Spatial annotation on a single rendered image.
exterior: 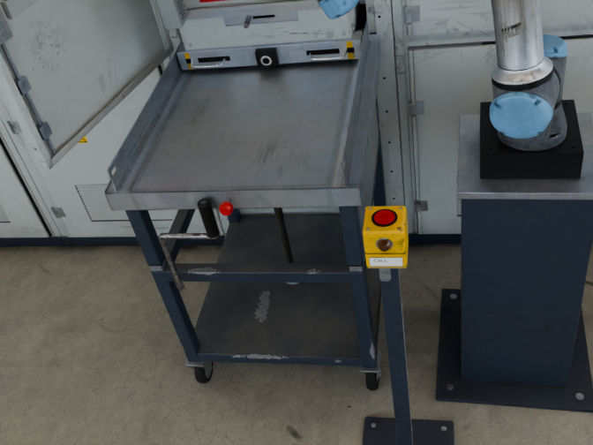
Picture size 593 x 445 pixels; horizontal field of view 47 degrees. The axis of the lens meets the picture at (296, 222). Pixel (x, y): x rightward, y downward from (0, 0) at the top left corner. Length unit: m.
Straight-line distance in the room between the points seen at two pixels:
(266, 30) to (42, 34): 0.59
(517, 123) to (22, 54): 1.15
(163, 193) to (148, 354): 0.90
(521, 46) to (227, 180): 0.71
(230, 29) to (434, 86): 0.63
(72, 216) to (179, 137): 1.09
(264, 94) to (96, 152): 0.85
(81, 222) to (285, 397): 1.14
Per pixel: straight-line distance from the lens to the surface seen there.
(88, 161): 2.60
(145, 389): 2.34
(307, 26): 1.96
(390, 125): 2.25
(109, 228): 2.80
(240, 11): 1.93
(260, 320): 2.17
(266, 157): 1.67
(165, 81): 2.01
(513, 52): 1.38
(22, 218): 2.96
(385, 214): 1.33
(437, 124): 2.22
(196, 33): 2.05
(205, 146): 1.77
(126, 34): 2.10
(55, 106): 1.89
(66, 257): 2.94
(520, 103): 1.40
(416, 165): 2.31
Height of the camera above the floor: 1.78
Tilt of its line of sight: 41 degrees down
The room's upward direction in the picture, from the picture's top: 12 degrees counter-clockwise
